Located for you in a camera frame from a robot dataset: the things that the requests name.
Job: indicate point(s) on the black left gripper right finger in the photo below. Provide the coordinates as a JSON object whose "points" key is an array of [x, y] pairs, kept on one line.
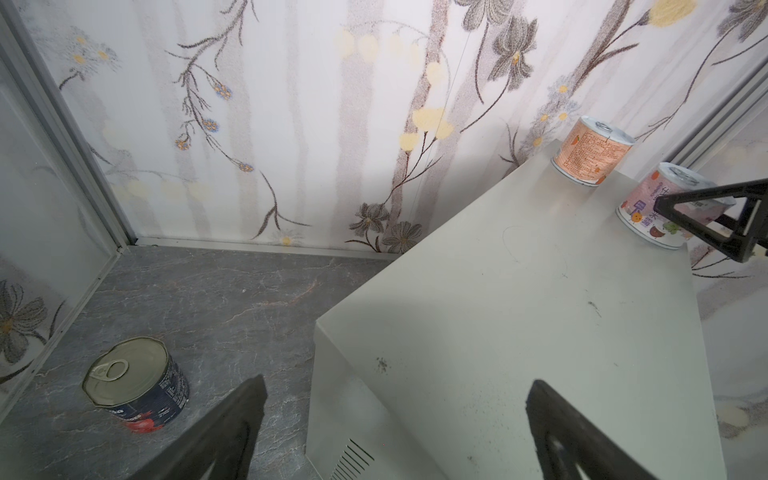
{"points": [[569, 446]]}

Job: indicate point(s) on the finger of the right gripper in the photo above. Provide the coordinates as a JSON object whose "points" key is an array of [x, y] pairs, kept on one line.
{"points": [[735, 237]]}

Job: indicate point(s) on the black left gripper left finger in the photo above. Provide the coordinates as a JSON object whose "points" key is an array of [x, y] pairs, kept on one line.
{"points": [[220, 445]]}

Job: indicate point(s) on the pink fruit labelled can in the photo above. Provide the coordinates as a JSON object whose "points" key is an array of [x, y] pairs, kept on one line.
{"points": [[637, 211]]}

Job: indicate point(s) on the orange labelled can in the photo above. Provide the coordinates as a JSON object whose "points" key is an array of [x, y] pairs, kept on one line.
{"points": [[591, 151]]}

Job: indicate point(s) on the dark blue tomato can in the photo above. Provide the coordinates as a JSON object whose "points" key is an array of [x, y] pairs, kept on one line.
{"points": [[139, 382]]}

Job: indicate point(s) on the grey metal cabinet box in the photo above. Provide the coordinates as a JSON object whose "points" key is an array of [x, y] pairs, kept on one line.
{"points": [[424, 371]]}

